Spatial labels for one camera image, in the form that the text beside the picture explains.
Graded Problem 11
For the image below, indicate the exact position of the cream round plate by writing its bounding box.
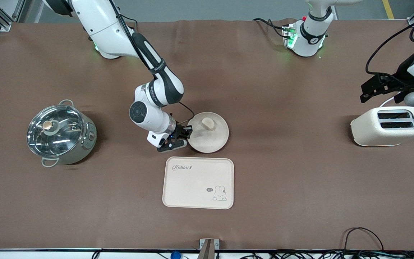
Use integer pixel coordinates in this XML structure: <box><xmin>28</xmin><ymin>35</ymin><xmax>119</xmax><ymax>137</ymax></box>
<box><xmin>187</xmin><ymin>112</ymin><xmax>229</xmax><ymax>154</ymax></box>

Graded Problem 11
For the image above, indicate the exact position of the cream two-slot toaster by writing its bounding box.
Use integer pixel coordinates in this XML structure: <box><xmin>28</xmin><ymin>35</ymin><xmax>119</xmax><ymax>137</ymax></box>
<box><xmin>350</xmin><ymin>106</ymin><xmax>414</xmax><ymax>147</ymax></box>

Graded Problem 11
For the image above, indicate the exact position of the cream rabbit print tray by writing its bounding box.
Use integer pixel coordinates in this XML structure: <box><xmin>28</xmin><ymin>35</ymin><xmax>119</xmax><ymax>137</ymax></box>
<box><xmin>162</xmin><ymin>157</ymin><xmax>235</xmax><ymax>210</ymax></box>

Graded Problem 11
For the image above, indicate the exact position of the steel electric cooking pot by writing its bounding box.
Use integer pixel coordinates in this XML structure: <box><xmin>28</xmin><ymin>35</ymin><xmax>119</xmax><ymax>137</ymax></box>
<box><xmin>26</xmin><ymin>100</ymin><xmax>97</xmax><ymax>168</ymax></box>

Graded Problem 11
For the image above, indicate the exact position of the brown table cloth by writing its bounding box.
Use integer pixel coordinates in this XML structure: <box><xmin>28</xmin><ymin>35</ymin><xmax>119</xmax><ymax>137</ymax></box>
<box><xmin>0</xmin><ymin>19</ymin><xmax>414</xmax><ymax>251</ymax></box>

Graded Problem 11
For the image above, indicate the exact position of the glass pot lid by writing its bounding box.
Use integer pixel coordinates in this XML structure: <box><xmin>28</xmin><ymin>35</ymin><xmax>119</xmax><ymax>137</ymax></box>
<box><xmin>27</xmin><ymin>105</ymin><xmax>85</xmax><ymax>158</ymax></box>

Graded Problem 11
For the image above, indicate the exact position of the green lit base connector panel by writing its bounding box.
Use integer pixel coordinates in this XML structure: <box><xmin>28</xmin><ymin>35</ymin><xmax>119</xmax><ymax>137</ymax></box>
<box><xmin>282</xmin><ymin>23</ymin><xmax>298</xmax><ymax>50</ymax></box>

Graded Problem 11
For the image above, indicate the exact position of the white toaster cable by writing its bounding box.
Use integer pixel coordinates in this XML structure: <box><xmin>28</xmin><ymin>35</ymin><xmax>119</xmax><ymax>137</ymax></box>
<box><xmin>379</xmin><ymin>94</ymin><xmax>401</xmax><ymax>108</ymax></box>

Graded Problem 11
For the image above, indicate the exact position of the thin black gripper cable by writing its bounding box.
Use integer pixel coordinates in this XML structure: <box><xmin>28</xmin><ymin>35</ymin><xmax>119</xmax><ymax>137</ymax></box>
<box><xmin>178</xmin><ymin>101</ymin><xmax>196</xmax><ymax>126</ymax></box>

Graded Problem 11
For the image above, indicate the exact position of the long black arm cable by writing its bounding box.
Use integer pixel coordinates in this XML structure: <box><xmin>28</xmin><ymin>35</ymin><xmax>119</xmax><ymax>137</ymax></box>
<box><xmin>365</xmin><ymin>13</ymin><xmax>414</xmax><ymax>76</ymax></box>

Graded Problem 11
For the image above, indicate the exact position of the metal table edge bracket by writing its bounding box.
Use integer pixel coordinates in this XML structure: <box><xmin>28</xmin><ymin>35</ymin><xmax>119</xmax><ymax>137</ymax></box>
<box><xmin>199</xmin><ymin>238</ymin><xmax>220</xmax><ymax>259</ymax></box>

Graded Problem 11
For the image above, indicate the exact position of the black base power cable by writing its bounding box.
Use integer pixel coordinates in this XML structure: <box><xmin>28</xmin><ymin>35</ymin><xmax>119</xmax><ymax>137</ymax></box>
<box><xmin>253</xmin><ymin>17</ymin><xmax>286</xmax><ymax>38</ymax></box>

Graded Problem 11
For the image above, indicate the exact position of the looped black cable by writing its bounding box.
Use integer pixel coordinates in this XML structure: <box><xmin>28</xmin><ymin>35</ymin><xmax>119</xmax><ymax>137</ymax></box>
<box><xmin>344</xmin><ymin>227</ymin><xmax>385</xmax><ymax>252</ymax></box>

